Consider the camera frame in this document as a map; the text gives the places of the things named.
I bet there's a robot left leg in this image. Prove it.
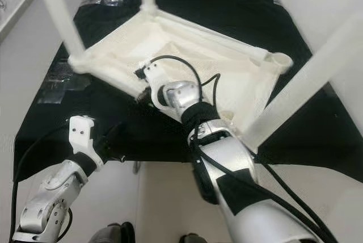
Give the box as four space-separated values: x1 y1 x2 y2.
91 221 136 243

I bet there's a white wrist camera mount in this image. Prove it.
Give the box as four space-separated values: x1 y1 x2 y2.
68 115 104 170
142 60 174 110

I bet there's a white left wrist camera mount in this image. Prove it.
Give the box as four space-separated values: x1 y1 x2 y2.
68 115 104 170

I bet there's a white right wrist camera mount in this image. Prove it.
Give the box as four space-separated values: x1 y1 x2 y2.
142 60 174 110

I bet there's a clear tape cross patch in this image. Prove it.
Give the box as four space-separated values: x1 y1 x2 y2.
37 61 91 104

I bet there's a robot leg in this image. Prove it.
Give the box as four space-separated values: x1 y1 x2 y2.
179 233 208 243
91 221 136 243

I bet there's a robot right leg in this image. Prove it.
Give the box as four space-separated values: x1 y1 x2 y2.
179 233 208 243

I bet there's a black tablecloth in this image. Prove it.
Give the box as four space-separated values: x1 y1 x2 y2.
14 0 363 182

